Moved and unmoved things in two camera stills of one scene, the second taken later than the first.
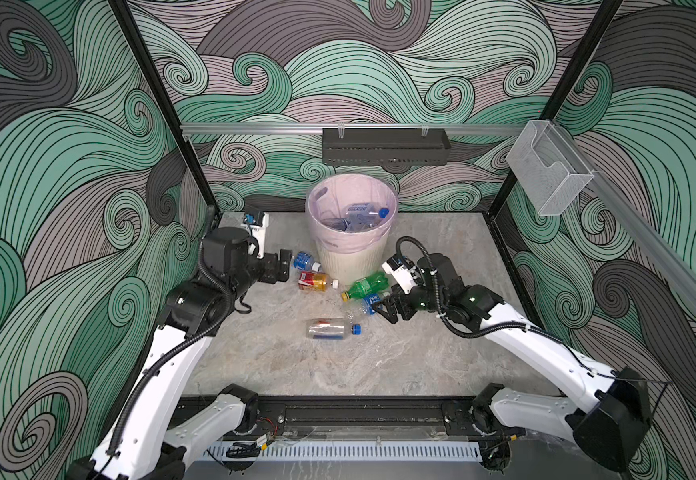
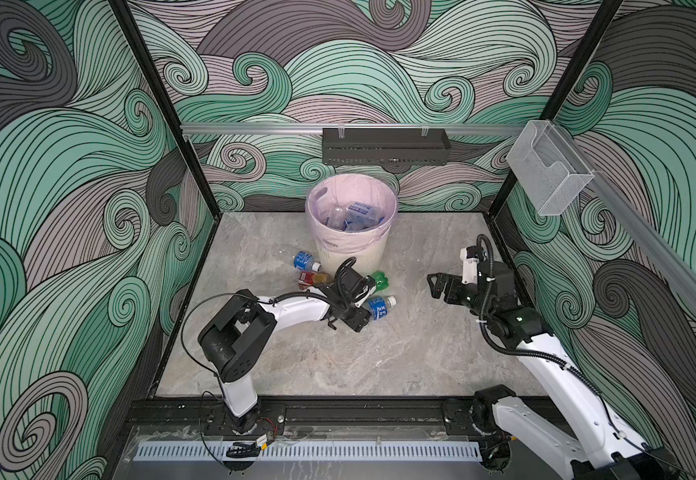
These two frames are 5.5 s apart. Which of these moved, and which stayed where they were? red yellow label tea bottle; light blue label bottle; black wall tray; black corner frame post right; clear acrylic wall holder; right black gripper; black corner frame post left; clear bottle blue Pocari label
Moved: right black gripper; light blue label bottle
Stayed: black corner frame post right; black corner frame post left; red yellow label tea bottle; clear acrylic wall holder; black wall tray; clear bottle blue Pocari label
